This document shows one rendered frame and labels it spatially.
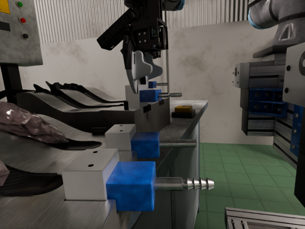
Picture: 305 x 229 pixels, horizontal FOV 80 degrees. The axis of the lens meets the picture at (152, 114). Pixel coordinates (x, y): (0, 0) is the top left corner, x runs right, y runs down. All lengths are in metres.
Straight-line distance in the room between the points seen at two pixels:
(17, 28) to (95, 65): 1.89
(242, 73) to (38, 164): 0.66
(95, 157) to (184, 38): 2.56
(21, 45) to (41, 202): 1.14
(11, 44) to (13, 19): 0.13
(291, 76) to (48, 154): 0.38
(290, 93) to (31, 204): 0.37
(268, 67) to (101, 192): 0.69
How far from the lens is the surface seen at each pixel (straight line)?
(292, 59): 0.37
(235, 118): 2.75
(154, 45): 0.42
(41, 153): 0.30
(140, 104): 0.43
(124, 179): 0.17
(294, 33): 0.80
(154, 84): 0.74
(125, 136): 0.26
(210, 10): 2.78
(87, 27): 3.21
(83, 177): 0.17
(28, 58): 1.29
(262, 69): 0.76
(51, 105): 0.54
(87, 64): 3.14
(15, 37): 1.28
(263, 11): 0.94
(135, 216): 0.28
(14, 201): 0.21
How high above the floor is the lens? 0.95
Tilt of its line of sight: 11 degrees down
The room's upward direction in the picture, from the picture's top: 3 degrees counter-clockwise
